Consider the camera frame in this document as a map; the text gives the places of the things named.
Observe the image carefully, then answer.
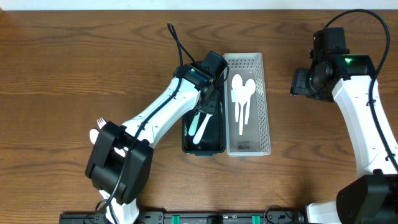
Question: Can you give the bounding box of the white plastic spoon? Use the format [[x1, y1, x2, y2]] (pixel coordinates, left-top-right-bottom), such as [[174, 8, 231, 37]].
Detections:
[[231, 74, 243, 122], [89, 129, 99, 144], [236, 86, 248, 136], [244, 78, 256, 124]]

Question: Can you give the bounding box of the white label in basket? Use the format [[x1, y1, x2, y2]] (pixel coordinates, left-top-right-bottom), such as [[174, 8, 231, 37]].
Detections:
[[231, 90, 236, 103]]

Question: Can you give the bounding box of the dark green plastic basket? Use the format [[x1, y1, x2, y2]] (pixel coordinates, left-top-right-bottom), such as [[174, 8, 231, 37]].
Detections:
[[182, 62, 224, 156]]

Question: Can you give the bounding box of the white plastic fork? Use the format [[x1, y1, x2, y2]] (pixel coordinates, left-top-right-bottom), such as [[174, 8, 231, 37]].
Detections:
[[193, 114, 212, 144], [96, 118, 107, 129]]

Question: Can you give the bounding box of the clear white plastic basket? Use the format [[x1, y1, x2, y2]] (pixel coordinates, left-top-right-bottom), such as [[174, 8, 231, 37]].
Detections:
[[223, 52, 271, 157]]

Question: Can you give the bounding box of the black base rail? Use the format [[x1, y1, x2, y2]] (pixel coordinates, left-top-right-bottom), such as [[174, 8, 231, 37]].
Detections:
[[59, 206, 309, 224]]

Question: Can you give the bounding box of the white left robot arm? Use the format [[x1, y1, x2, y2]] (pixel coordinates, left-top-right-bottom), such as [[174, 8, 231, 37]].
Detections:
[[85, 62, 229, 223]]

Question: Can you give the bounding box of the mint green plastic fork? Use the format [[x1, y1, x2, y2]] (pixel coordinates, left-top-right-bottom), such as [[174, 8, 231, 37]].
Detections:
[[188, 112, 200, 136]]

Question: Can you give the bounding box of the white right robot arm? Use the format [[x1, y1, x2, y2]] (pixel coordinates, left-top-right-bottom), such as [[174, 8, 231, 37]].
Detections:
[[290, 54, 397, 223]]

